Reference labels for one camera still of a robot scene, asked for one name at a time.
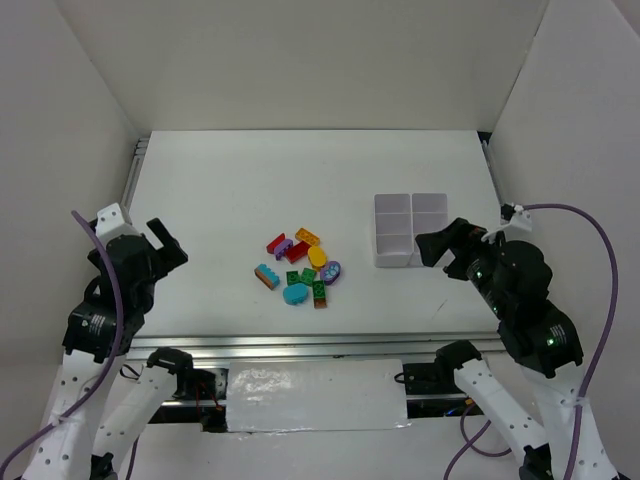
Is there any brown lego plate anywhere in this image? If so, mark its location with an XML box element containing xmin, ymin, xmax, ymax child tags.
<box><xmin>253</xmin><ymin>267</ymin><xmax>279</xmax><ymax>291</ymax></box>

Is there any green rectangular lego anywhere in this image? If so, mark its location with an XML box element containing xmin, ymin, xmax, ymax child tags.
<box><xmin>312</xmin><ymin>280</ymin><xmax>326</xmax><ymax>299</ymax></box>

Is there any light green square lego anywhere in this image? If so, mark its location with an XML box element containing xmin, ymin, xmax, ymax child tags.
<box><xmin>300</xmin><ymin>268</ymin><xmax>317</xmax><ymax>286</ymax></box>

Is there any dark green square lego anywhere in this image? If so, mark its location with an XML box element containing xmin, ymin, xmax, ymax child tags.
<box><xmin>286</xmin><ymin>270</ymin><xmax>301</xmax><ymax>286</ymax></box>

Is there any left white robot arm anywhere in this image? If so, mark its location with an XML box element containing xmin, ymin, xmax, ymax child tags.
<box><xmin>22</xmin><ymin>207</ymin><xmax>193</xmax><ymax>479</ymax></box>

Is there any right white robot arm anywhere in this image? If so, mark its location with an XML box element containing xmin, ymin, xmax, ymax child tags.
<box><xmin>416</xmin><ymin>218</ymin><xmax>621</xmax><ymax>479</ymax></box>

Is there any white divided container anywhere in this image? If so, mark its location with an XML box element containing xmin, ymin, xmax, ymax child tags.
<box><xmin>372</xmin><ymin>193</ymin><xmax>449</xmax><ymax>268</ymax></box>

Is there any purple oval flower lego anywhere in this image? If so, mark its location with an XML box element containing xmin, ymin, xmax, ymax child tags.
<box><xmin>320</xmin><ymin>260</ymin><xmax>342</xmax><ymax>285</ymax></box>

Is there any red curved lego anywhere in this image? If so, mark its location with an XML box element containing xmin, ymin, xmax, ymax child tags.
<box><xmin>266</xmin><ymin>233</ymin><xmax>285</xmax><ymax>254</ymax></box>

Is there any yellow oval lego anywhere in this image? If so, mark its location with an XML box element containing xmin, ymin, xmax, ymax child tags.
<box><xmin>307</xmin><ymin>245</ymin><xmax>328</xmax><ymax>271</ymax></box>

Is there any purple curved lego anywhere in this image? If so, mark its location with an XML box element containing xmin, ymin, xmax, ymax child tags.
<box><xmin>273</xmin><ymin>238</ymin><xmax>293</xmax><ymax>260</ymax></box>

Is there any orange flat lego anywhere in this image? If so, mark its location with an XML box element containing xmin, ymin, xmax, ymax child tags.
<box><xmin>295</xmin><ymin>228</ymin><xmax>320</xmax><ymax>246</ymax></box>

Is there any red rectangular lego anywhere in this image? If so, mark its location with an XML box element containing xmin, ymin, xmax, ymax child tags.
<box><xmin>285</xmin><ymin>241</ymin><xmax>311</xmax><ymax>264</ymax></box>

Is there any teal rounded lego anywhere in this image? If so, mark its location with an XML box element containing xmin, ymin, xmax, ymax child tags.
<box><xmin>282</xmin><ymin>283</ymin><xmax>309</xmax><ymax>305</ymax></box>

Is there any white foil sheet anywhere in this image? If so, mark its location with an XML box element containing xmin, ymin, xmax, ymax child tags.
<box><xmin>226</xmin><ymin>359</ymin><xmax>410</xmax><ymax>433</ymax></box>

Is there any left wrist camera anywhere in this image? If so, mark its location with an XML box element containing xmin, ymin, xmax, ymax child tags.
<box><xmin>95</xmin><ymin>203</ymin><xmax>137</xmax><ymax>245</ymax></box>

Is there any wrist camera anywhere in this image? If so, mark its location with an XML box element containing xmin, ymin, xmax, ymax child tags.
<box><xmin>95</xmin><ymin>203</ymin><xmax>137</xmax><ymax>245</ymax></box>
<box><xmin>481</xmin><ymin>203</ymin><xmax>533</xmax><ymax>244</ymax></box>

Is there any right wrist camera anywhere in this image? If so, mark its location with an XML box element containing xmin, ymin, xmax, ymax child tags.
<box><xmin>481</xmin><ymin>203</ymin><xmax>533</xmax><ymax>244</ymax></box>

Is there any left aluminium rail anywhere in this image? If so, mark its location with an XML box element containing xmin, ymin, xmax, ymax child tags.
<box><xmin>121</xmin><ymin>136</ymin><xmax>150</xmax><ymax>210</ymax></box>

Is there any aluminium rail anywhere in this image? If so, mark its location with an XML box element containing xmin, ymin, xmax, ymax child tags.
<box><xmin>128</xmin><ymin>332</ymin><xmax>504</xmax><ymax>361</ymax></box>
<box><xmin>121</xmin><ymin>136</ymin><xmax>150</xmax><ymax>210</ymax></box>
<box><xmin>477</xmin><ymin>131</ymin><xmax>508</xmax><ymax>205</ymax></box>

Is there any right aluminium rail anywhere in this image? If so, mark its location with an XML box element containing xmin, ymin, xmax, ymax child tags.
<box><xmin>477</xmin><ymin>131</ymin><xmax>508</xmax><ymax>205</ymax></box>

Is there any aluminium front rail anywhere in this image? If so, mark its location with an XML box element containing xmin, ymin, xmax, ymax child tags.
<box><xmin>128</xmin><ymin>332</ymin><xmax>504</xmax><ymax>361</ymax></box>

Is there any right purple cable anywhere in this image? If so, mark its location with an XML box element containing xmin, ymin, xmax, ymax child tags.
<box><xmin>443</xmin><ymin>202</ymin><xmax>619</xmax><ymax>480</ymax></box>

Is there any purple cable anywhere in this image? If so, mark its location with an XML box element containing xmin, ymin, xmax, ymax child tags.
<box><xmin>443</xmin><ymin>202</ymin><xmax>619</xmax><ymax>480</ymax></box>
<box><xmin>0</xmin><ymin>209</ymin><xmax>139</xmax><ymax>480</ymax></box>

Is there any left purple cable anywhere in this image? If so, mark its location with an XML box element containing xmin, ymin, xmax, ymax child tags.
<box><xmin>0</xmin><ymin>209</ymin><xmax>139</xmax><ymax>480</ymax></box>

